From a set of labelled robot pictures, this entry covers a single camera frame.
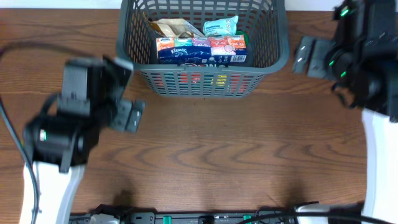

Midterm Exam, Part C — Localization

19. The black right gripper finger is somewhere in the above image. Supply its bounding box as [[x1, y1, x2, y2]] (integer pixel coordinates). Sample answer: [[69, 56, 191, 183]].
[[293, 36, 316, 73], [307, 37, 333, 78]]

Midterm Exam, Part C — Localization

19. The green lid jar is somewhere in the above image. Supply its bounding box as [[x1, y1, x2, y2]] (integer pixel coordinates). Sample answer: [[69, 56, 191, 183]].
[[236, 30, 249, 46]]

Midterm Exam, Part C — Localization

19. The green Nescafe coffee bag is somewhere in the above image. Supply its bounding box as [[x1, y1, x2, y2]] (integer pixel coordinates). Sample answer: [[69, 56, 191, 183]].
[[185, 63, 228, 68]]

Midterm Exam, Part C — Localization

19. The Kleenex tissue multipack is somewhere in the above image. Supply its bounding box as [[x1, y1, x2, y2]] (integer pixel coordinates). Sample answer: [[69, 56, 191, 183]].
[[156, 35, 248, 65]]

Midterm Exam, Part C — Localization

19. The teal packet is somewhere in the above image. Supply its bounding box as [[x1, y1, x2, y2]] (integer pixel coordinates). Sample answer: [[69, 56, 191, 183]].
[[203, 16, 239, 37]]

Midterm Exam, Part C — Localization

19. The beige paper pouch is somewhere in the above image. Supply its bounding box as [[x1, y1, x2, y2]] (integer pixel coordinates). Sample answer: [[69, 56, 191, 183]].
[[149, 19, 205, 38]]

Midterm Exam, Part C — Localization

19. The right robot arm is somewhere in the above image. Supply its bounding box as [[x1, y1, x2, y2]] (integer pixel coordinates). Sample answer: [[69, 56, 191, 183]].
[[293, 0, 397, 223]]

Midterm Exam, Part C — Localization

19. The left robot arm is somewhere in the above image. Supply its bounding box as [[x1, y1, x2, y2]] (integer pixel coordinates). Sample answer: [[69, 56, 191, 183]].
[[19, 57, 145, 223]]

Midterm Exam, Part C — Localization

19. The grey plastic basket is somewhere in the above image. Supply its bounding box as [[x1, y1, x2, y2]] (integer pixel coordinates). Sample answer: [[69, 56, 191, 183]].
[[116, 0, 290, 98]]

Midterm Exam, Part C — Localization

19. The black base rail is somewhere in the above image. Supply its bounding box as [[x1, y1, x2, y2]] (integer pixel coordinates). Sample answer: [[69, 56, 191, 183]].
[[68, 205, 285, 224]]

